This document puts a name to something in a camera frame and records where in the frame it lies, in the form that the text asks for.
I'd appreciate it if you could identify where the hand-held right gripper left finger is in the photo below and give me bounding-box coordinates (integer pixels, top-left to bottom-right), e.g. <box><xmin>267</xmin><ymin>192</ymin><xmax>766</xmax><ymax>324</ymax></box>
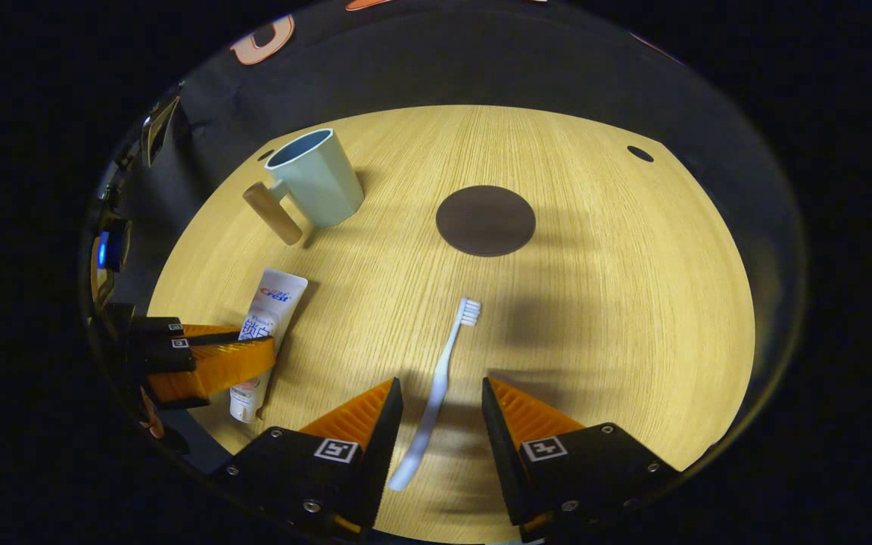
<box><xmin>213</xmin><ymin>377</ymin><xmax>404</xmax><ymax>540</ymax></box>

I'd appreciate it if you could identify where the wooden desktop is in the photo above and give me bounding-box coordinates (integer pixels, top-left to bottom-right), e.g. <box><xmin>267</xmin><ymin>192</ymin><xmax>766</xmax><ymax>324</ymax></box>
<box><xmin>147</xmin><ymin>104</ymin><xmax>756</xmax><ymax>545</ymax></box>

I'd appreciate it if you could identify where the white toothpaste tube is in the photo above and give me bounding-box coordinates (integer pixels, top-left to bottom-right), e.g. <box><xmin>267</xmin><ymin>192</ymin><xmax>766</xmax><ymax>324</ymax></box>
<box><xmin>229</xmin><ymin>268</ymin><xmax>309</xmax><ymax>423</ymax></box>

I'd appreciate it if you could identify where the white toothbrush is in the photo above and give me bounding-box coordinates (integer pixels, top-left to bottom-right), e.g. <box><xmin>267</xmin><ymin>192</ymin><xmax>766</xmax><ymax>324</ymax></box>
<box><xmin>388</xmin><ymin>297</ymin><xmax>482</xmax><ymax>492</ymax></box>

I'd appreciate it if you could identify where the pale green cup wooden handle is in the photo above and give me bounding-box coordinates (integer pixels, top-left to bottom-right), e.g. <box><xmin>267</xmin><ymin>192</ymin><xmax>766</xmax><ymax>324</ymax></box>
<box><xmin>243</xmin><ymin>128</ymin><xmax>366</xmax><ymax>246</ymax></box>

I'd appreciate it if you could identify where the dark brown round coaster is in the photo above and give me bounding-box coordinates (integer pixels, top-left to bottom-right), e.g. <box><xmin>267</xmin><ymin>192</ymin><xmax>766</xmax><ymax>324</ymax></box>
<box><xmin>436</xmin><ymin>185</ymin><xmax>537</xmax><ymax>258</ymax></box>

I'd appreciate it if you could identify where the black backdrop cloth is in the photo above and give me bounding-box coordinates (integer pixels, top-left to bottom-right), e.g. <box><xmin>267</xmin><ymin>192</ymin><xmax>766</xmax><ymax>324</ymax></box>
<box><xmin>103</xmin><ymin>0</ymin><xmax>808</xmax><ymax>470</ymax></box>

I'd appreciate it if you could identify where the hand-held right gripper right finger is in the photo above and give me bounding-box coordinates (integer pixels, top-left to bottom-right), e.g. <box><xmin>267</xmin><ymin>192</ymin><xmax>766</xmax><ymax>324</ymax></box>
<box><xmin>481</xmin><ymin>376</ymin><xmax>683</xmax><ymax>542</ymax></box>

